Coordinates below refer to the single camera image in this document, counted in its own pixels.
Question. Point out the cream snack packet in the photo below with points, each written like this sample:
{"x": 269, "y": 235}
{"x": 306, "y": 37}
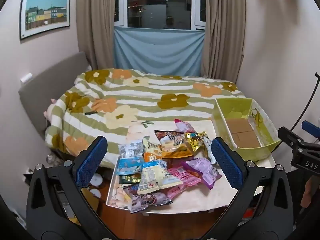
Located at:
{"x": 155, "y": 177}

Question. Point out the light blue cloth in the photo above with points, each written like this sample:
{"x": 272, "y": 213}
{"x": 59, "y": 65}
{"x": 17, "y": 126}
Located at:
{"x": 160, "y": 50}

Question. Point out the dark green snack packet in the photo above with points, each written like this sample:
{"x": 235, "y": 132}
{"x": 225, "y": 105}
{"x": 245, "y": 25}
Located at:
{"x": 130, "y": 180}

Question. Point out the white grey printed snack packet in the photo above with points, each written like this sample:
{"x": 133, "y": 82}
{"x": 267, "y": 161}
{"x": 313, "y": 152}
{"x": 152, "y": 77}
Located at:
{"x": 207, "y": 145}

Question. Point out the window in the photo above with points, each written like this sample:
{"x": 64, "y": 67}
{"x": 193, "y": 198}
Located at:
{"x": 160, "y": 5}

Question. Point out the person's right hand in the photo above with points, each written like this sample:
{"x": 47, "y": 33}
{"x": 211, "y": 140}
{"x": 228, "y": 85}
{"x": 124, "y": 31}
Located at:
{"x": 308, "y": 192}

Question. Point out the pink white snack packet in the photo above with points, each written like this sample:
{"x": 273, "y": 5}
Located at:
{"x": 183, "y": 126}

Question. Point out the orange white snack packet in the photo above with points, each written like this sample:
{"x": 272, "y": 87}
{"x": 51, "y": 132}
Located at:
{"x": 151, "y": 152}

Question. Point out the black pen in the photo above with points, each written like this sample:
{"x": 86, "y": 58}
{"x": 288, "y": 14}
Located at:
{"x": 91, "y": 112}

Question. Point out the purple cartoon snack packet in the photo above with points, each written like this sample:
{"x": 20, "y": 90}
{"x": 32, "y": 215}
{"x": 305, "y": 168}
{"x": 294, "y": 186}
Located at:
{"x": 147, "y": 201}

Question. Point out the floral print table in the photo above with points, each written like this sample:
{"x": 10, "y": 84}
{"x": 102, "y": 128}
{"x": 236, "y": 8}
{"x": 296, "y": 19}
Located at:
{"x": 215, "y": 195}

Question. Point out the framed houses picture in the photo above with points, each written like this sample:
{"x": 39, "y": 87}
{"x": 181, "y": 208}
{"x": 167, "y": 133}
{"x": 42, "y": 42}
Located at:
{"x": 46, "y": 13}

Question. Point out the beige curtain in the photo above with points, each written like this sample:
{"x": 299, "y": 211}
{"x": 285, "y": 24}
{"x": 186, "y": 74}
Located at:
{"x": 100, "y": 22}
{"x": 222, "y": 30}

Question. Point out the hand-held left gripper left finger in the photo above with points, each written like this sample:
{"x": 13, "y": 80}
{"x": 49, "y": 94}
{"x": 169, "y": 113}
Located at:
{"x": 92, "y": 161}

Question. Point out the green cardboard box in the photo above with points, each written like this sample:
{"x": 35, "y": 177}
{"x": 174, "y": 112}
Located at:
{"x": 225, "y": 120}

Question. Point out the dark brown snack packet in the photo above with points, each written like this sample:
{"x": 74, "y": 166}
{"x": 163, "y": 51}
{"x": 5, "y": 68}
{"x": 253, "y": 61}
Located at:
{"x": 162, "y": 135}

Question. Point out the gold snack packet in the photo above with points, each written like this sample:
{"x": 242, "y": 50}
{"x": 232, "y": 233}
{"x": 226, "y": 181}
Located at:
{"x": 196, "y": 140}

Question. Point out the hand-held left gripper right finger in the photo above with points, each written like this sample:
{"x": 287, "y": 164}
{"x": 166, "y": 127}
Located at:
{"x": 226, "y": 166}

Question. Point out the grey headboard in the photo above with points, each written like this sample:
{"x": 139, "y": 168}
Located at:
{"x": 50, "y": 80}

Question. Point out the floral striped blanket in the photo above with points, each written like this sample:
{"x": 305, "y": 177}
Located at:
{"x": 140, "y": 92}

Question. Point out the white wall switch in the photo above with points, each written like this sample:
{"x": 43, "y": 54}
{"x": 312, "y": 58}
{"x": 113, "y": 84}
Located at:
{"x": 26, "y": 77}

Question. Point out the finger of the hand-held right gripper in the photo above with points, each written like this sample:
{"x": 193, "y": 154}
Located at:
{"x": 310, "y": 127}
{"x": 290, "y": 136}

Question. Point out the grey blue snack packet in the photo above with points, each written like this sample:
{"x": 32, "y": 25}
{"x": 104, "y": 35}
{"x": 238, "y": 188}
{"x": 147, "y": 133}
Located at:
{"x": 130, "y": 150}

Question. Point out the orange yellow snack packet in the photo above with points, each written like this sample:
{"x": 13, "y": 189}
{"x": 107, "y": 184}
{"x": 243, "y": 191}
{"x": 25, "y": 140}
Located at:
{"x": 175, "y": 150}

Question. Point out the white round disc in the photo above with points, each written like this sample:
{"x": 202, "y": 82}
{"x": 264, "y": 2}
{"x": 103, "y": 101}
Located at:
{"x": 95, "y": 194}
{"x": 96, "y": 180}

